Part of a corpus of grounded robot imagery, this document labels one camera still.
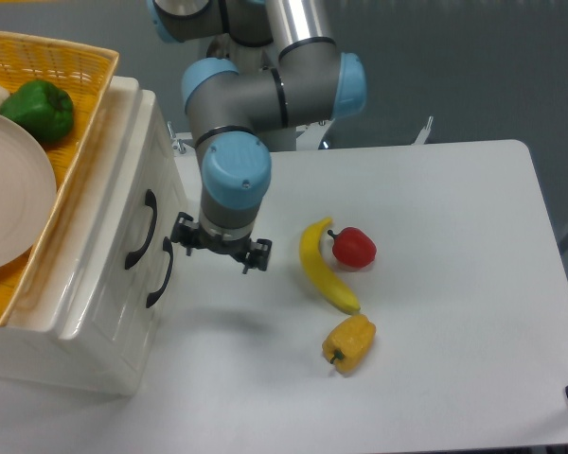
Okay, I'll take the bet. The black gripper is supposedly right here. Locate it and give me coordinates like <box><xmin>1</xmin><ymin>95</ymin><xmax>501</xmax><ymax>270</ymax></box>
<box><xmin>170</xmin><ymin>212</ymin><xmax>273</xmax><ymax>274</ymax></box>

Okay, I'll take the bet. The white top drawer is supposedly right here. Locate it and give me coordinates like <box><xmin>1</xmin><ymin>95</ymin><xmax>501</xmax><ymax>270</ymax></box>
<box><xmin>65</xmin><ymin>90</ymin><xmax>186</xmax><ymax>352</ymax></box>

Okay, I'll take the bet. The white drawer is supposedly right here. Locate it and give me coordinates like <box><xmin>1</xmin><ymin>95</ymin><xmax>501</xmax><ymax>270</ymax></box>
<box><xmin>92</xmin><ymin>237</ymin><xmax>174</xmax><ymax>395</ymax></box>
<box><xmin>65</xmin><ymin>90</ymin><xmax>186</xmax><ymax>352</ymax></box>

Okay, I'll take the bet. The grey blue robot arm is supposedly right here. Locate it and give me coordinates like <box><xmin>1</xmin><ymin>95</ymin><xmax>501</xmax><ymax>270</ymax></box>
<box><xmin>148</xmin><ymin>1</ymin><xmax>367</xmax><ymax>271</ymax></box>

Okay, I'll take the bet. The white drawer cabinet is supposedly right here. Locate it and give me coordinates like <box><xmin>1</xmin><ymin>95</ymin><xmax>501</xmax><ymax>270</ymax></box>
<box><xmin>0</xmin><ymin>75</ymin><xmax>146</xmax><ymax>397</ymax></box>

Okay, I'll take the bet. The white lower drawer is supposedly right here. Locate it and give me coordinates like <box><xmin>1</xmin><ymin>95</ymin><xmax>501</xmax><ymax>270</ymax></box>
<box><xmin>92</xmin><ymin>237</ymin><xmax>174</xmax><ymax>395</ymax></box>

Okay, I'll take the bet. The yellow banana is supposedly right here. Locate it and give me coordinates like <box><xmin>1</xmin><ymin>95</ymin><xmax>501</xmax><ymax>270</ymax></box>
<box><xmin>298</xmin><ymin>217</ymin><xmax>361</xmax><ymax>315</ymax></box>

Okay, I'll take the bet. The red bell pepper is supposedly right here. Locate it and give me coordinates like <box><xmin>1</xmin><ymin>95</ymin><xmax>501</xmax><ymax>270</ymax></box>
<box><xmin>327</xmin><ymin>227</ymin><xmax>377</xmax><ymax>269</ymax></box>

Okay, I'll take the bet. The yellow bell pepper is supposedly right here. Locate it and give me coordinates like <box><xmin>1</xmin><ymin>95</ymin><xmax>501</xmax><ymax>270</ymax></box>
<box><xmin>322</xmin><ymin>314</ymin><xmax>376</xmax><ymax>374</ymax></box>

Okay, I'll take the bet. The pink plate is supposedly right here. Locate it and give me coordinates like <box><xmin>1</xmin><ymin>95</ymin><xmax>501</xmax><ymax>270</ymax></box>
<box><xmin>0</xmin><ymin>115</ymin><xmax>56</xmax><ymax>267</ymax></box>

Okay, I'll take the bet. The green bell pepper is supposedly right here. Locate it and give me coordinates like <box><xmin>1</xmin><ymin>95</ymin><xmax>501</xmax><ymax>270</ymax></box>
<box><xmin>0</xmin><ymin>79</ymin><xmax>74</xmax><ymax>143</ymax></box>

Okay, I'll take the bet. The yellow woven basket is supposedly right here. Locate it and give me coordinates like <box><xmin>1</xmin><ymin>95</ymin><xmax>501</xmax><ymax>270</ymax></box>
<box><xmin>0</xmin><ymin>31</ymin><xmax>119</xmax><ymax>326</ymax></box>

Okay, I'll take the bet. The white table clamp bracket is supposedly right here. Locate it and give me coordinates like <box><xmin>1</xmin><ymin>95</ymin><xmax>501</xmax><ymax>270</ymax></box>
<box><xmin>414</xmin><ymin>115</ymin><xmax>434</xmax><ymax>145</ymax></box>

